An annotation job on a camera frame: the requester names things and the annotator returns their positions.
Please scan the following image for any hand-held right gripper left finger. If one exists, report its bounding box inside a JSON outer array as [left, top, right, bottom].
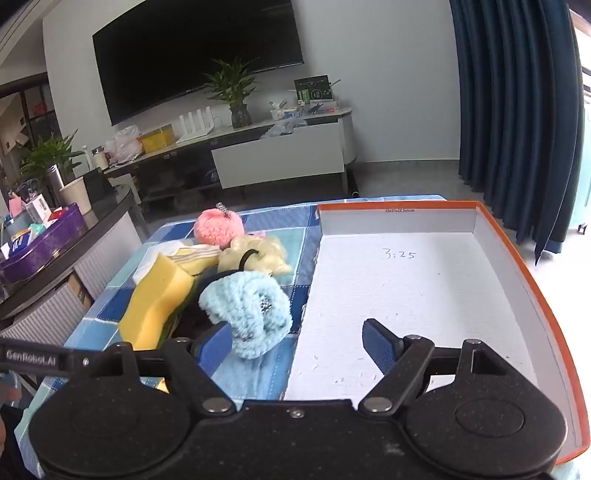
[[99, 322, 236, 415]]

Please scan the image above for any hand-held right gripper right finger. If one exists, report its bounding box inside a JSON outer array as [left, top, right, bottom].
[[358, 319, 513, 414]]

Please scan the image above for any light blue fluffy scrunchie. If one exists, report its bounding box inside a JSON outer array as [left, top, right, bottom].
[[198, 271, 293, 360]]

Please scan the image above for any white cardboard box orange rim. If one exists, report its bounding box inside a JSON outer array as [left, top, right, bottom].
[[281, 200, 591, 464]]

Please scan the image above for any black cloth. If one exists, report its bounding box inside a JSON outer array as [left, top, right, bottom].
[[161, 268, 232, 343]]

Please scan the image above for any dark top side cabinet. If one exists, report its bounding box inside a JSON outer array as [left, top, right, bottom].
[[0, 185, 144, 344]]

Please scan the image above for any blue plaid tablecloth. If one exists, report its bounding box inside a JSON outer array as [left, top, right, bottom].
[[14, 196, 448, 457]]

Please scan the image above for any yellow sponge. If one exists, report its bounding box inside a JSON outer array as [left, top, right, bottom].
[[117, 253, 197, 352]]

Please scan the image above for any yellow white striped sock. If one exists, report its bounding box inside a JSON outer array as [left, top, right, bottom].
[[134, 240, 222, 284]]

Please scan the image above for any cream fluffy scrunchie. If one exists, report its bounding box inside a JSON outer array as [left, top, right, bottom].
[[217, 234, 294, 278]]

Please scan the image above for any purple tray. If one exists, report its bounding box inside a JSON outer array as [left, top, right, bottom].
[[0, 203, 88, 284]]

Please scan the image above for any pink fluffy pompom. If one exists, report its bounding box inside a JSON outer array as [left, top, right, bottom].
[[194, 203, 245, 247]]

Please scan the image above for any paper cup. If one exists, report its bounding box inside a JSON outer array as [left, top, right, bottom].
[[59, 176, 92, 215]]

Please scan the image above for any steel thermos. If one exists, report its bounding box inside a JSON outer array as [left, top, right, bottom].
[[45, 164, 70, 206]]

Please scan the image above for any black box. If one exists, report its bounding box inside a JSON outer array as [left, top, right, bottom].
[[83, 168, 114, 213]]

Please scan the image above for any white television cabinet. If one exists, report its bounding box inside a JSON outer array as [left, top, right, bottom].
[[104, 107, 358, 208]]

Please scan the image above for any leafy green potted plant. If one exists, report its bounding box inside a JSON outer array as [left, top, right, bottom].
[[18, 131, 86, 185]]

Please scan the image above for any yellow box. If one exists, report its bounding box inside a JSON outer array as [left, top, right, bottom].
[[140, 124, 176, 154]]

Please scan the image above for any white plastic bag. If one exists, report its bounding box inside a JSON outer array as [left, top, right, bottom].
[[105, 126, 144, 163]]

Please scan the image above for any white router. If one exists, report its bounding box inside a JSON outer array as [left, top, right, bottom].
[[178, 107, 214, 143]]

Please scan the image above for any blue plastic bag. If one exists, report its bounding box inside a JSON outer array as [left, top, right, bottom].
[[261, 117, 296, 139]]

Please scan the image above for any small white box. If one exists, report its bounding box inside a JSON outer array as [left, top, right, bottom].
[[270, 102, 301, 121]]

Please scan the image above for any green plant in dark vase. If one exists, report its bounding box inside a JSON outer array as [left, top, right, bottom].
[[203, 58, 259, 130]]

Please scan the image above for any blue curtain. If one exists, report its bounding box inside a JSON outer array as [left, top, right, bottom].
[[450, 0, 585, 266]]

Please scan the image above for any green printed box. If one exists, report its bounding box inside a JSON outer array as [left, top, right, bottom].
[[294, 75, 333, 103]]

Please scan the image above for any black flat television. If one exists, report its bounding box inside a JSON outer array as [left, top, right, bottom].
[[92, 0, 305, 126]]

